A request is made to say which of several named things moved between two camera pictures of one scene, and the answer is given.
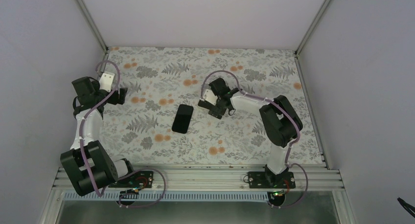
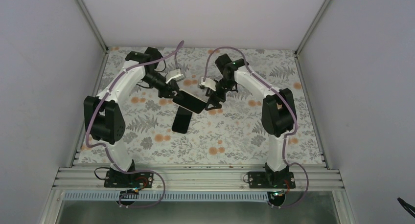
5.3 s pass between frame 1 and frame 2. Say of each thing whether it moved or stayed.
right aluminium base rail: stayed
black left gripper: moved
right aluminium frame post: stayed
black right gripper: moved
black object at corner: stayed
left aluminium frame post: stayed
